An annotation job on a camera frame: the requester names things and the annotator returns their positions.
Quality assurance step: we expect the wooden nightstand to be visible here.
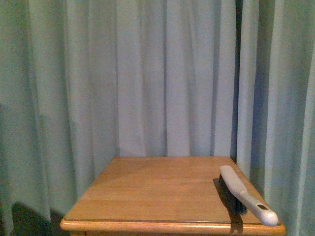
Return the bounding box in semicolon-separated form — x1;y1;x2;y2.
60;156;286;236

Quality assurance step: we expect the light blue-grey curtain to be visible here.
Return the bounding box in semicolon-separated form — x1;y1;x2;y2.
0;0;315;236

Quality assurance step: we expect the beige hand brush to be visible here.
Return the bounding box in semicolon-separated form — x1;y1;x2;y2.
220;165;279;227

